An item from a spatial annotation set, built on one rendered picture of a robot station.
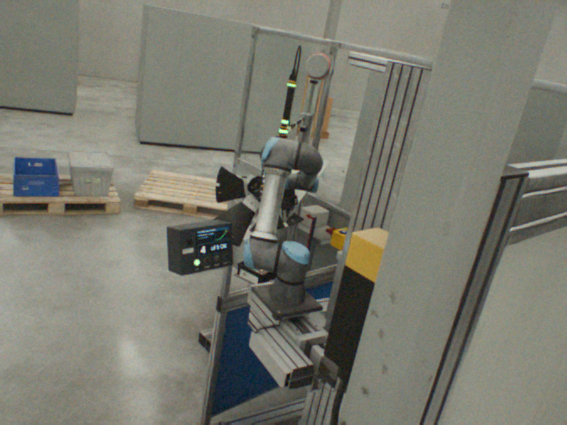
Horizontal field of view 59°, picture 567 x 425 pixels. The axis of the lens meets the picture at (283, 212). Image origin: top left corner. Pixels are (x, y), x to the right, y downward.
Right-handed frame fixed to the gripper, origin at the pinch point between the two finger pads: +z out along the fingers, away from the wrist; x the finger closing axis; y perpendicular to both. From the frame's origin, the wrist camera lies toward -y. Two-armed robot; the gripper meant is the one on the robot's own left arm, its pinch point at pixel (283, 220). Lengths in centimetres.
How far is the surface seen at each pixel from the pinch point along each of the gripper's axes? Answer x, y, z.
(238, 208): 32.2, -6.7, 3.6
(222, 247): -21, -51, -19
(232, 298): -17, -48, 14
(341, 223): 23, 69, 45
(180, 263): -21, -72, -22
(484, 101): -160, -114, -133
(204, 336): 50, -33, 100
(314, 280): -17.4, 4.9, 33.3
